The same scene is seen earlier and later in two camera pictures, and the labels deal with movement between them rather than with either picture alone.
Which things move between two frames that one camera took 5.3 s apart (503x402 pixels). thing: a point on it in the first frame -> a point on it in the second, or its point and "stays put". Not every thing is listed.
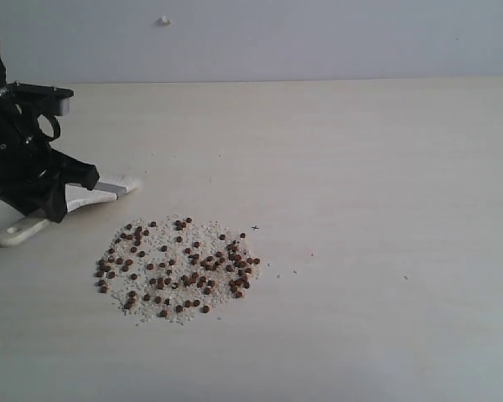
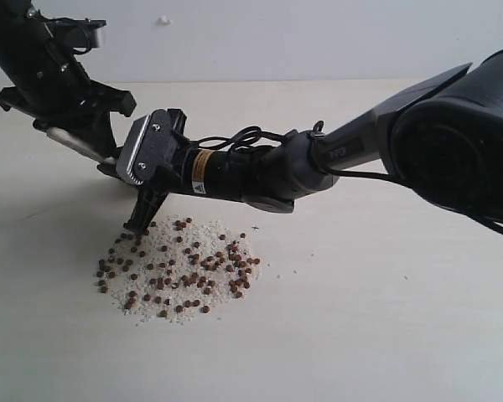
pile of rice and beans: [174, 267] stays put
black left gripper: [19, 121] -> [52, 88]
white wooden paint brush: [77, 195] -> [106, 164]
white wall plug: [163, 21] stays put
